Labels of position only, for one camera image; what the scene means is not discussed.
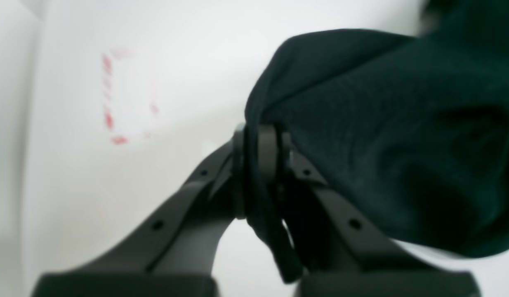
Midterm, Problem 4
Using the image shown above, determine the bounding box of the black printed T-shirt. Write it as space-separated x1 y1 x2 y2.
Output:
245 0 509 282

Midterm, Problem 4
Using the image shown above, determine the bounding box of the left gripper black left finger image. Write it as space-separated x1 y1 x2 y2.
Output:
32 124 245 297

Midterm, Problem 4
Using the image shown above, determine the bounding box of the red tape rectangle marking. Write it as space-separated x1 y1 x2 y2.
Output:
101 46 161 146

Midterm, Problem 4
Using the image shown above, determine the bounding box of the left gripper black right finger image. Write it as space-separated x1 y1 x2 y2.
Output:
257 125 480 297

